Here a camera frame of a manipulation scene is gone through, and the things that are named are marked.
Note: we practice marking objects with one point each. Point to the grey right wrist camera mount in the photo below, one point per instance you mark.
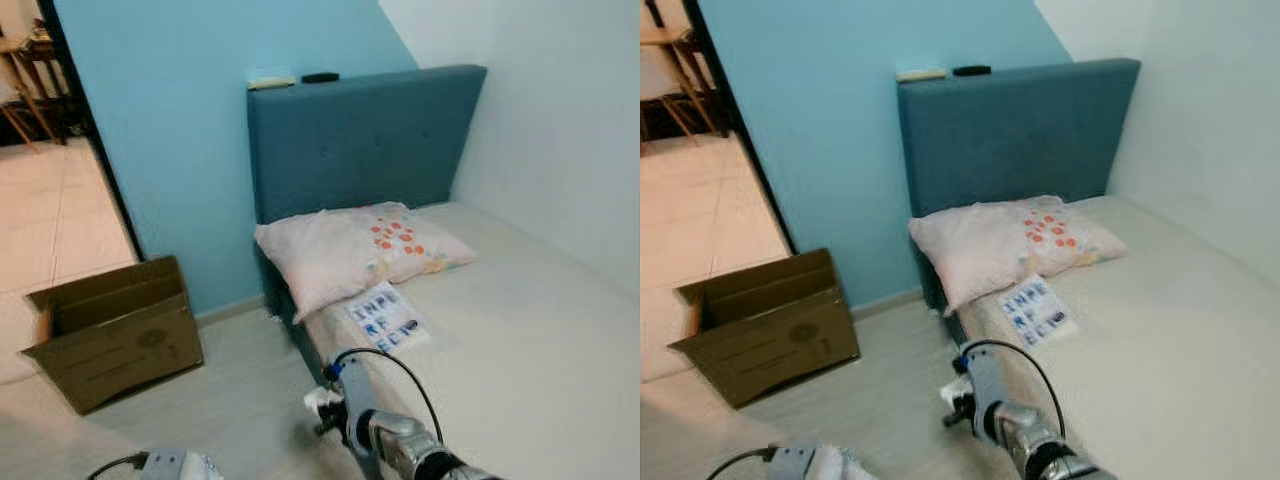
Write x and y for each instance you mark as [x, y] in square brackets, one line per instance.
[988, 390]
[358, 400]

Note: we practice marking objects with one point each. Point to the pink dotted pillow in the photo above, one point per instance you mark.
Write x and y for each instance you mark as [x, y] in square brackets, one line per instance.
[985, 250]
[330, 255]

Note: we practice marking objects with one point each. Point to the beige remote control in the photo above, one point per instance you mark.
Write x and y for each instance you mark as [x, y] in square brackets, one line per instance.
[272, 83]
[920, 75]

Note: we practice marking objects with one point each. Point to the white blue lettered book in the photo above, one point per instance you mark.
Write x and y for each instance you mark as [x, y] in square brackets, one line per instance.
[388, 320]
[1037, 312]

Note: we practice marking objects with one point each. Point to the open brown cardboard box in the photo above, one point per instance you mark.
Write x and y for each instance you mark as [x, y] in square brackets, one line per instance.
[120, 360]
[770, 355]

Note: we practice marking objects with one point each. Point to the black door frame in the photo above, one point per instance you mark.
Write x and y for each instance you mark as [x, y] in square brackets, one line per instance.
[97, 140]
[747, 135]

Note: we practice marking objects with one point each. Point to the wooden table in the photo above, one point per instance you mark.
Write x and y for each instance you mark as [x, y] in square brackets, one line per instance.
[30, 60]
[665, 38]

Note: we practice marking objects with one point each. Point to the cream sheeted bed mattress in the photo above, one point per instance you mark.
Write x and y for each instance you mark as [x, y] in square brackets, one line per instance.
[520, 340]
[1170, 340]

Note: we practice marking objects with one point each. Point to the teal upholstered headboard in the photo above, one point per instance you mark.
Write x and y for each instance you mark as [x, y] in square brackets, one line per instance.
[360, 150]
[1010, 140]

